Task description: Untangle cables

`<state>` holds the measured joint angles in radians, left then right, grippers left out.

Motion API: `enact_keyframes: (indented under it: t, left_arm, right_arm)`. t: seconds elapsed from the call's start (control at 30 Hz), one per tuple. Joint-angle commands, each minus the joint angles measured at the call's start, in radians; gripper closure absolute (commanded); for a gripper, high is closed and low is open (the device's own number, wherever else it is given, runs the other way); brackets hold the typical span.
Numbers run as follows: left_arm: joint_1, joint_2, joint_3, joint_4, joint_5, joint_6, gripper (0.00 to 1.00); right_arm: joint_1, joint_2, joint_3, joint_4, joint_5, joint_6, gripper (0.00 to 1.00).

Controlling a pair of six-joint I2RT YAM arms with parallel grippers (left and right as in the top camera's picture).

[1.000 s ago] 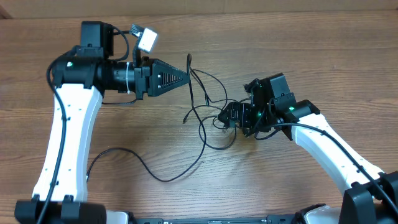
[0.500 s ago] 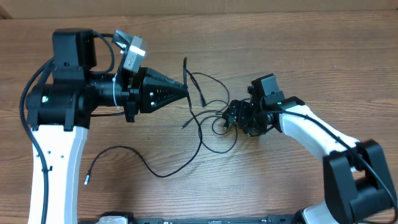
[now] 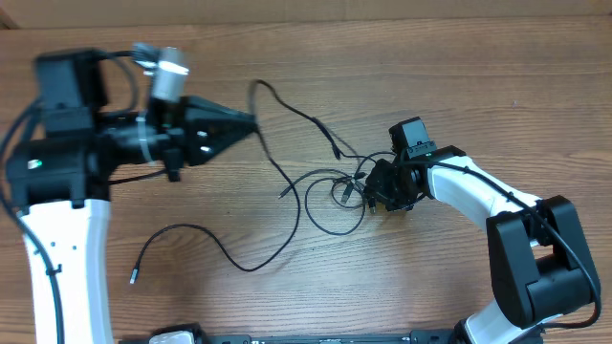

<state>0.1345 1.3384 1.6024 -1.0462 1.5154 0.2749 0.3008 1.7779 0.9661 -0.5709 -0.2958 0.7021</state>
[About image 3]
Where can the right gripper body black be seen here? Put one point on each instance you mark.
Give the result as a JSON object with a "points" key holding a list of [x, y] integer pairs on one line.
{"points": [[392, 187]]}

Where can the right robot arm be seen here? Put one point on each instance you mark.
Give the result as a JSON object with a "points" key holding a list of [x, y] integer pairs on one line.
{"points": [[542, 271]]}

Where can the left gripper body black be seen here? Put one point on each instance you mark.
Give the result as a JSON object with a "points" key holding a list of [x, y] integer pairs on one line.
{"points": [[169, 139]]}

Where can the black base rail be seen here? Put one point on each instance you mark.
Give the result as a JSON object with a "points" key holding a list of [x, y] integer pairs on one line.
{"points": [[193, 333]]}

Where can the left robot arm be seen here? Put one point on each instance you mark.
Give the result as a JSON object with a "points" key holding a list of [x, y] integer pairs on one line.
{"points": [[60, 184]]}

